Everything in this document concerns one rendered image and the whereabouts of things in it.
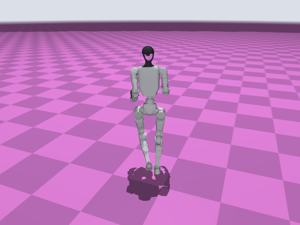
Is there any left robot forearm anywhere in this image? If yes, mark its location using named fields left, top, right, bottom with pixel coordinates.
left=130, top=88, right=138, bottom=102

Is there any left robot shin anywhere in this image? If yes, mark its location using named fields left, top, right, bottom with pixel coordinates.
left=138, top=133, right=150, bottom=163

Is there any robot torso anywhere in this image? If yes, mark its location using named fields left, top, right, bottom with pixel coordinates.
left=137, top=64, right=160, bottom=115

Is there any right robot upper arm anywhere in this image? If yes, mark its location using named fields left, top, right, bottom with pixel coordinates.
left=158, top=67, right=168, bottom=94

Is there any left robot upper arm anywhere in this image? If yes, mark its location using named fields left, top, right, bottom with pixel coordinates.
left=130, top=67, right=140, bottom=94

